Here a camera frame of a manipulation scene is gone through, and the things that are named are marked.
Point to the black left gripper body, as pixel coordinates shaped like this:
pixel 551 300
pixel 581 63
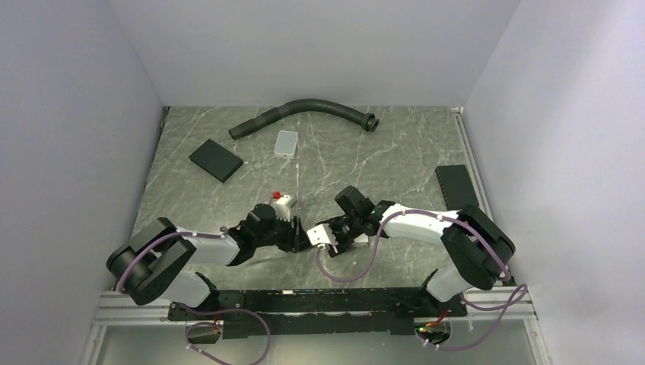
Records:
pixel 283 236

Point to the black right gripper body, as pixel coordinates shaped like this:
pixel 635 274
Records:
pixel 344 230

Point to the white cardboard box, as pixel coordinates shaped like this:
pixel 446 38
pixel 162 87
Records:
pixel 361 241

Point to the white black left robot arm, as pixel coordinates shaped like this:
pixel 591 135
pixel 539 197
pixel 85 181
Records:
pixel 152 264

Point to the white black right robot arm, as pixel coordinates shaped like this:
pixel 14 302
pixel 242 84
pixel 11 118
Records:
pixel 478 249

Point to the black flat rectangular box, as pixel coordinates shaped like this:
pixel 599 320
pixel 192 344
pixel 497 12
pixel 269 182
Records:
pixel 216 160

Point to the clear white plastic case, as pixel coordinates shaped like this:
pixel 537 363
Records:
pixel 286 144

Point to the black mounting base rail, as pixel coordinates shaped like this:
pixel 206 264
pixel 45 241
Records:
pixel 246 313

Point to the aluminium frame rail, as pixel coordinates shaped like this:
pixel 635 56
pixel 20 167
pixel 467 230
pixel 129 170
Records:
pixel 120 310

